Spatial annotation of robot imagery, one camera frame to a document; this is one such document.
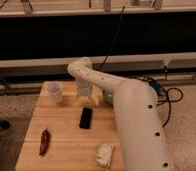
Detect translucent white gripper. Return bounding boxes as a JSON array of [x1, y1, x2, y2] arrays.
[[76, 79, 103, 106]]

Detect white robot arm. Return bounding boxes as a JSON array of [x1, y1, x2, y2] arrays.
[[67, 57, 173, 171]]

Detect white ceramic cup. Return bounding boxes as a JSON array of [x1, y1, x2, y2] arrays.
[[46, 82, 63, 103]]

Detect green bowl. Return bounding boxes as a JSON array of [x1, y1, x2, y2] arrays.
[[102, 90, 114, 104]]

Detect dried red chili pepper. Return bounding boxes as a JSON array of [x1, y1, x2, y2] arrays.
[[39, 129, 50, 156]]

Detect black object at left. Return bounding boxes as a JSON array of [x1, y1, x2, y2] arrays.
[[0, 120, 10, 129]]

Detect black floor cables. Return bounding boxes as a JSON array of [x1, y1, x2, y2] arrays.
[[137, 75, 184, 128]]

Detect black hanging cable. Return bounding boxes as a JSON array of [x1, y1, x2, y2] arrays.
[[92, 5, 126, 73]]

